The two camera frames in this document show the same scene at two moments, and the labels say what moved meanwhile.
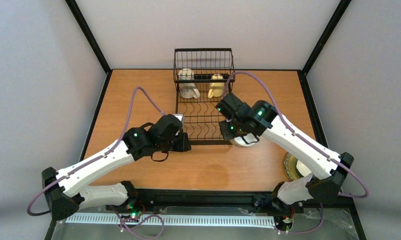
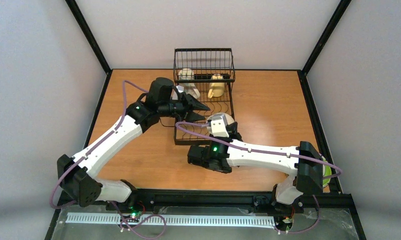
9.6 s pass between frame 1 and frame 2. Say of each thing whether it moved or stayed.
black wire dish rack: stayed
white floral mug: stayed
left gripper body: moved
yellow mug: stayed
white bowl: moved
